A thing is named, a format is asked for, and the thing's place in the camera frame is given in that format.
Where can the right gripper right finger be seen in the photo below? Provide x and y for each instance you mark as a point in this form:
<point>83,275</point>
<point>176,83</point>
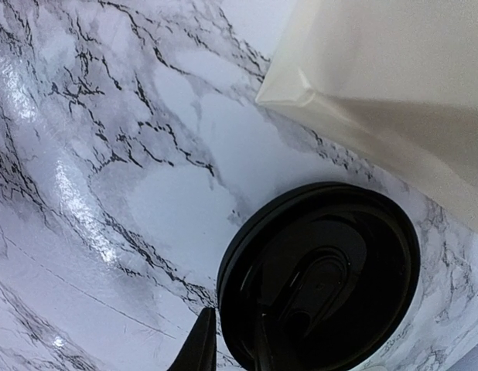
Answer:
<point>272,350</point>

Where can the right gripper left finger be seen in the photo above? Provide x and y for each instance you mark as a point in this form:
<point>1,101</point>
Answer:
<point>199,351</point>

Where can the black cup lid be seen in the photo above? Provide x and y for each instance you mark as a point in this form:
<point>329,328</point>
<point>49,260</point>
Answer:
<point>334,265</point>

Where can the cream paper bag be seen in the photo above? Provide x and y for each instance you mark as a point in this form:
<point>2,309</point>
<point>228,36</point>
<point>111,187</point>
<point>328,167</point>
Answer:
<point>394,81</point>

